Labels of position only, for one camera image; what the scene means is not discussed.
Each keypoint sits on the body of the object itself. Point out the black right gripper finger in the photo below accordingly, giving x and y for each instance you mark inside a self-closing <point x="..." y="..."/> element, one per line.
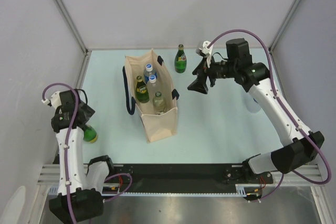
<point x="202" y="67"/>
<point x="199" y="85"/>

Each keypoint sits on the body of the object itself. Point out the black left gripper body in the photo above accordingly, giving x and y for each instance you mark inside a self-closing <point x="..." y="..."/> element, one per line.
<point x="80" y="104"/>

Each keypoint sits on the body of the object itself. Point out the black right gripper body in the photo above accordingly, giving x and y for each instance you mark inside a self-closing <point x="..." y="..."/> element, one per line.
<point x="220" y="70"/>

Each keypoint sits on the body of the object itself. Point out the clear glass bottle green cap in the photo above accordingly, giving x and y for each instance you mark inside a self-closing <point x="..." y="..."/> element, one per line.
<point x="159" y="103"/>

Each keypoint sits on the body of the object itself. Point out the clear unlabelled plastic water bottle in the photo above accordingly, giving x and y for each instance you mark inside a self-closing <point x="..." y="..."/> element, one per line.
<point x="154" y="86"/>

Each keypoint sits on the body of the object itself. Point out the blue label water bottle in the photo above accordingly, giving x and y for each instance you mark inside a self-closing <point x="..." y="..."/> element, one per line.
<point x="148" y="71"/>

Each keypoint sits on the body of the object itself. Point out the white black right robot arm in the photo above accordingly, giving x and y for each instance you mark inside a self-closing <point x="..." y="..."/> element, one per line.
<point x="300" y="144"/>

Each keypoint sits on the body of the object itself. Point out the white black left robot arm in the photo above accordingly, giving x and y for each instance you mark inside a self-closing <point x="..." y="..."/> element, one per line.
<point x="79" y="195"/>

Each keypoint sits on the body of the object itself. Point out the beige canvas tote bag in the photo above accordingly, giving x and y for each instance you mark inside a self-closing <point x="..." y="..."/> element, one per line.
<point x="157" y="125"/>

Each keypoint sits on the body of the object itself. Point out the green Perrier bottle back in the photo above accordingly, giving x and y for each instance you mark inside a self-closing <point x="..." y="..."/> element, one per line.
<point x="180" y="61"/>

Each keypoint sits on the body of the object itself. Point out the blue label bottle right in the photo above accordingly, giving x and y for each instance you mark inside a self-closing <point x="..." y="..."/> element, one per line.
<point x="251" y="104"/>

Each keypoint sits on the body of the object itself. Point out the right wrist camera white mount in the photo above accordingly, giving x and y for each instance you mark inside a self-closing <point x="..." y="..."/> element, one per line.
<point x="205" y="49"/>

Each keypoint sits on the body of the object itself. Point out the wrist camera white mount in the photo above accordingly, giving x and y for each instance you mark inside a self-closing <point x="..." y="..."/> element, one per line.
<point x="205" y="49"/>
<point x="54" y="101"/>

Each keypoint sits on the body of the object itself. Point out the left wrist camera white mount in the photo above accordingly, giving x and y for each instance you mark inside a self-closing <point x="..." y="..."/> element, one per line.
<point x="54" y="101"/>

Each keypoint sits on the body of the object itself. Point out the white slotted cable duct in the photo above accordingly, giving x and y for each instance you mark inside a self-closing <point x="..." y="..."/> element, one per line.
<point x="239" y="190"/>

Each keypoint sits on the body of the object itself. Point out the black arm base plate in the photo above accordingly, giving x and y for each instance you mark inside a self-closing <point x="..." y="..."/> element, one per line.
<point x="189" y="178"/>

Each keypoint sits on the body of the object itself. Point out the aluminium corner post right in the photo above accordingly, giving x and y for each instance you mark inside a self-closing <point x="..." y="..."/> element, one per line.
<point x="284" y="25"/>

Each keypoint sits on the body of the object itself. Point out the aluminium corner post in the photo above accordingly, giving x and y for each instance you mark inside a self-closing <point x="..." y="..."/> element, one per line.
<point x="71" y="25"/>
<point x="284" y="25"/>

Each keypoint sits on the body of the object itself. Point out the aluminium corner post left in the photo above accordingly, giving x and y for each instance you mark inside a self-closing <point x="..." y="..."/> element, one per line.
<point x="71" y="25"/>

